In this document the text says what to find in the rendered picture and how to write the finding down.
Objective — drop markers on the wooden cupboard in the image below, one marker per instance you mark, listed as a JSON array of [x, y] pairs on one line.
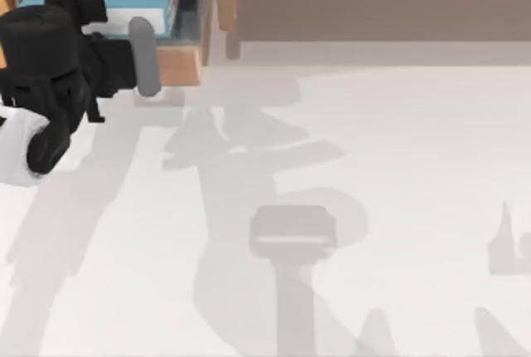
[[373, 4]]

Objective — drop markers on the red and white book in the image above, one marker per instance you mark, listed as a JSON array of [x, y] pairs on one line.
[[174, 4]]

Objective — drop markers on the grey pulled-out drawer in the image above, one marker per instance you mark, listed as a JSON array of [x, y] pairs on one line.
[[188, 8]]

